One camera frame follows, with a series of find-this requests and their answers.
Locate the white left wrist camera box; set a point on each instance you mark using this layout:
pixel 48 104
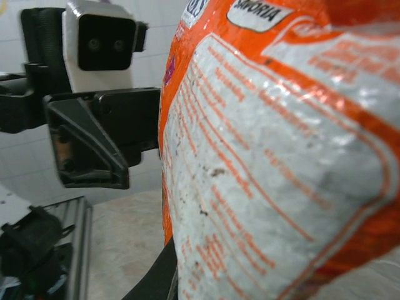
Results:
pixel 103 43

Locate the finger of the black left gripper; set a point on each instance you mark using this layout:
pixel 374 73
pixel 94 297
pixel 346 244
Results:
pixel 106 156

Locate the orange snack bag white label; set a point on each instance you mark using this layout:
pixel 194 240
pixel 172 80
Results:
pixel 265 156

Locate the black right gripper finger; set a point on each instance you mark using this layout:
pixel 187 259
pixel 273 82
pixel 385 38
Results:
pixel 159 281

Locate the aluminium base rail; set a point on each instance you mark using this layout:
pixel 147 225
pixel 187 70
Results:
pixel 79 243

